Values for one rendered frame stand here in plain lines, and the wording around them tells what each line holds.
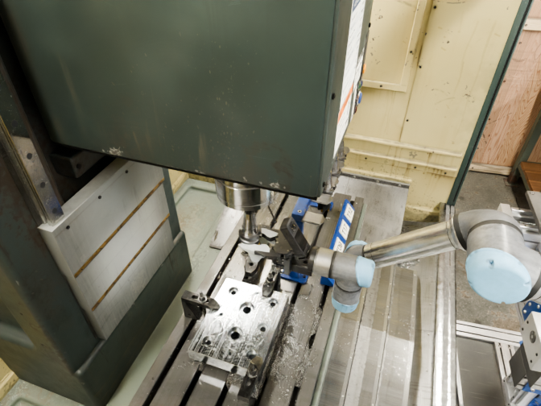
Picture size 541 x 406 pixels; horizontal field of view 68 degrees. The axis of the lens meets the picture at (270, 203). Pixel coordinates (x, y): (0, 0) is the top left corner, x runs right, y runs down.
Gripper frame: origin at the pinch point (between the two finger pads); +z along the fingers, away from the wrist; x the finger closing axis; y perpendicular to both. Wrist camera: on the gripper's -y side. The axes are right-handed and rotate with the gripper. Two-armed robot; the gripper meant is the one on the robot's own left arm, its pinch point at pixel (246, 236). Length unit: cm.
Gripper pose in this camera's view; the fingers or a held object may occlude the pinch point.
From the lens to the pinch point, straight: 112.7
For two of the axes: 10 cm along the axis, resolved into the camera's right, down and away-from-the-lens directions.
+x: 3.3, -6.1, 7.2
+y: -0.1, 7.6, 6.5
